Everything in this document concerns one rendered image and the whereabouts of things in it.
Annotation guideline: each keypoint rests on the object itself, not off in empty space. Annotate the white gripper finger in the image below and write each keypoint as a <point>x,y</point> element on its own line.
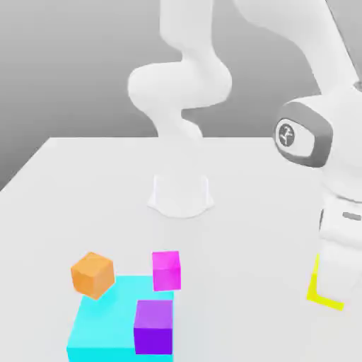
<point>333,271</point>

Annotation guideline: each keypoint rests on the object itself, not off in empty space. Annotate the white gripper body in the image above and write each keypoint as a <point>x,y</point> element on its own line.
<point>336,226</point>

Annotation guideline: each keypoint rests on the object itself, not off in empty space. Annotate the small yellow cube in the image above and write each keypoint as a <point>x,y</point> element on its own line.
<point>313,291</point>

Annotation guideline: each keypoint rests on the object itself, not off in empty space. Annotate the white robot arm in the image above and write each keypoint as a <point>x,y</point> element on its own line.
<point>195,79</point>

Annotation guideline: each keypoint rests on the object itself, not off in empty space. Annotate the small magenta cube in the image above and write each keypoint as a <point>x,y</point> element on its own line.
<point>166,271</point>

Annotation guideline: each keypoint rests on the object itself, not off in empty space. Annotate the small purple cube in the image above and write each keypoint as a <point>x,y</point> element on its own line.
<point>153,328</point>

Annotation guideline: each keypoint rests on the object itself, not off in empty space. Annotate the small orange cube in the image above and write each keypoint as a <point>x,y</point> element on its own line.
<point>92,275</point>

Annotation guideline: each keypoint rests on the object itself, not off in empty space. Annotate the large cyan box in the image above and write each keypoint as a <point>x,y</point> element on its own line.
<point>104,328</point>

